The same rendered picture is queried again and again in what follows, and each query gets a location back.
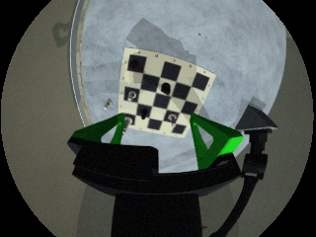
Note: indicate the white pawn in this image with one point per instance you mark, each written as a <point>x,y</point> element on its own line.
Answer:
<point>132,95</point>
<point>108,103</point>

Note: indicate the chessboard with pieces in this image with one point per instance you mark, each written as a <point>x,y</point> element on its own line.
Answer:
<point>189,83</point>

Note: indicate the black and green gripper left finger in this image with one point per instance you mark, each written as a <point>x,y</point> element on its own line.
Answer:
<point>94,132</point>

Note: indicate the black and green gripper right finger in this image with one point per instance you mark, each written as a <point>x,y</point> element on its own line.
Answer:
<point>225,140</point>

